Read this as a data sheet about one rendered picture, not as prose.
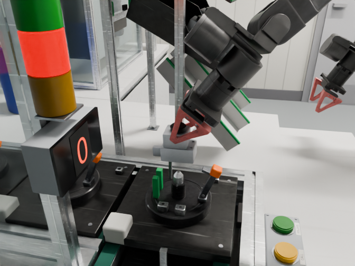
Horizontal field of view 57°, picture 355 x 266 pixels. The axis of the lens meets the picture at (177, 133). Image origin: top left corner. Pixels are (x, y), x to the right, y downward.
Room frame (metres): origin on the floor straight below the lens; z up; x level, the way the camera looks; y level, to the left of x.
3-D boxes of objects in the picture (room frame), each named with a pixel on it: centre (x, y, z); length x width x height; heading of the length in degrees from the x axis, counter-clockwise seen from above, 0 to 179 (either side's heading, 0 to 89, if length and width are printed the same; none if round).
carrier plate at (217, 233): (0.54, 0.00, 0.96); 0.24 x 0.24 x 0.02; 78
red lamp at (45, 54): (0.38, 0.15, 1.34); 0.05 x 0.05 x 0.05
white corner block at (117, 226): (0.46, 0.11, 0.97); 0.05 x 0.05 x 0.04; 78
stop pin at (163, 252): (0.41, 0.02, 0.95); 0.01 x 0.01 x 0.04; 78
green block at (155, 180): (0.53, 0.04, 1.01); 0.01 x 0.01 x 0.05; 78
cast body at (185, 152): (0.54, 0.01, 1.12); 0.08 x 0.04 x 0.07; 78
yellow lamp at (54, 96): (0.38, 0.15, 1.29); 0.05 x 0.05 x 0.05
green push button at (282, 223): (0.48, -0.21, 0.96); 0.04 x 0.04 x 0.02
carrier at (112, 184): (0.59, 0.25, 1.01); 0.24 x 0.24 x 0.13; 78
